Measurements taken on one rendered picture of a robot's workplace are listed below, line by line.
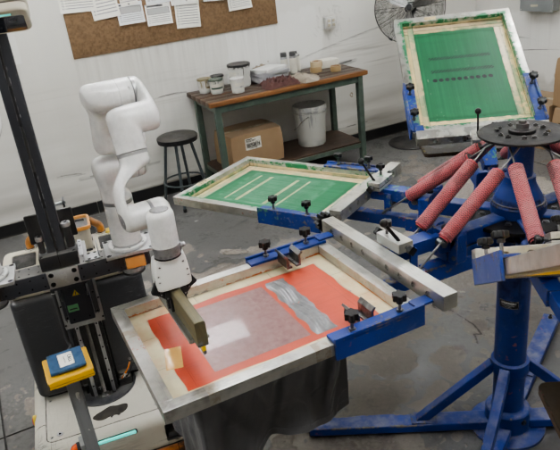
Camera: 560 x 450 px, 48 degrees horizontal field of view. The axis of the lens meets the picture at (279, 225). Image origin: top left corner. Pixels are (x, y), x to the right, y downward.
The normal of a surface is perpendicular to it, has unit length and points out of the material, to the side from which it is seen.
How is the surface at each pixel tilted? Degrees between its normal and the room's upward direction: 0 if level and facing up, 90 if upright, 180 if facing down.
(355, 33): 90
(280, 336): 0
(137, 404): 0
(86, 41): 90
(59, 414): 0
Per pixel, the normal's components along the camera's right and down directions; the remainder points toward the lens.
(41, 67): 0.44, 0.33
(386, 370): -0.11, -0.91
